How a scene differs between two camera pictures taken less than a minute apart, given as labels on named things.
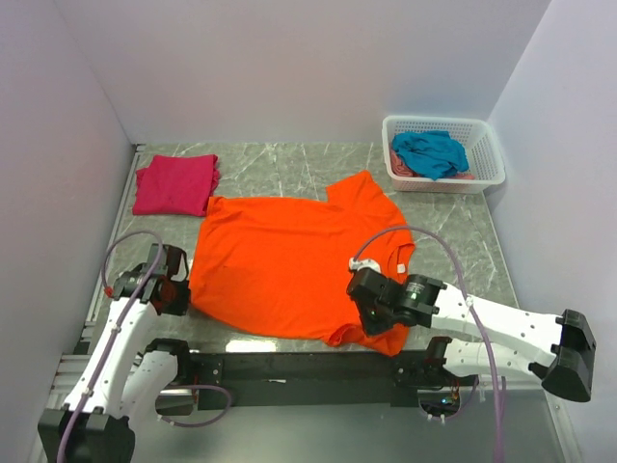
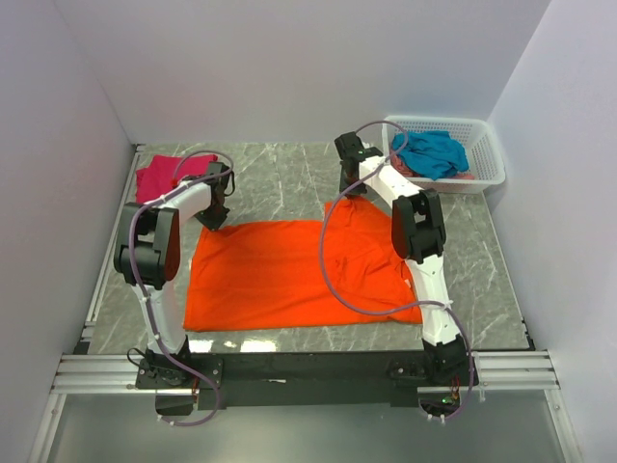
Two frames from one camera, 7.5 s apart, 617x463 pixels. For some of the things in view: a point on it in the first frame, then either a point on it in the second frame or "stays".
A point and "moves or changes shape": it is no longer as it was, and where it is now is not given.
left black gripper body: (179, 298) -> (213, 217)
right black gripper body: (375, 319) -> (349, 186)
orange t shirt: (282, 264) moves or changes shape
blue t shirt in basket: (435, 153) stays
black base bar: (249, 379) stays
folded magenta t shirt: (175, 185) stays
